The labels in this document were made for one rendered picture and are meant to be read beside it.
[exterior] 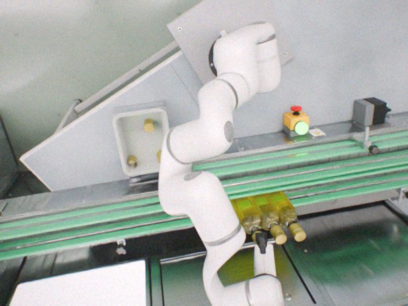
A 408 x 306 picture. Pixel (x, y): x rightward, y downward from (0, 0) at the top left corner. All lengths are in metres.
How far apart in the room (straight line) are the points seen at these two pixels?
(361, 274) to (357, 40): 0.78
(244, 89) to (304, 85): 0.57
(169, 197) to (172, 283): 0.48
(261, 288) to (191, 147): 0.31
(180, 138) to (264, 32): 0.33
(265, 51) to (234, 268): 0.65
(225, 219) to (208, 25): 0.68
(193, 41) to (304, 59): 0.40
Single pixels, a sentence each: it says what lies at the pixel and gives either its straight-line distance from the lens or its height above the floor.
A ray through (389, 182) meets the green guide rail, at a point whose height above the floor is 0.93.
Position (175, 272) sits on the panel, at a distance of 1.16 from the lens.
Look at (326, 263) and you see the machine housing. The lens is 1.24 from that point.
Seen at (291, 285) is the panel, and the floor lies 1.21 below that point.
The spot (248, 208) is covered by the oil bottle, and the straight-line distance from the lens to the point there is 1.12.
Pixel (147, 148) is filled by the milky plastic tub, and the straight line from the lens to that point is 1.25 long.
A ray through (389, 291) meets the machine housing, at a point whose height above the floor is 1.27.
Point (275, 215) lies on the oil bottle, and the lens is 1.10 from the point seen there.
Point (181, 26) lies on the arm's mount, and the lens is 1.15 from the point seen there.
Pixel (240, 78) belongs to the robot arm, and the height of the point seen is 1.17.
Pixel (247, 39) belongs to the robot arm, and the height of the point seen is 1.15.
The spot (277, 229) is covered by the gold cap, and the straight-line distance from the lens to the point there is 1.06.
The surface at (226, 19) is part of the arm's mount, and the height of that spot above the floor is 0.78.
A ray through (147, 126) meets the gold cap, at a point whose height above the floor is 0.81.
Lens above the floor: 1.92
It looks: 64 degrees down
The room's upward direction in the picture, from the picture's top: 158 degrees clockwise
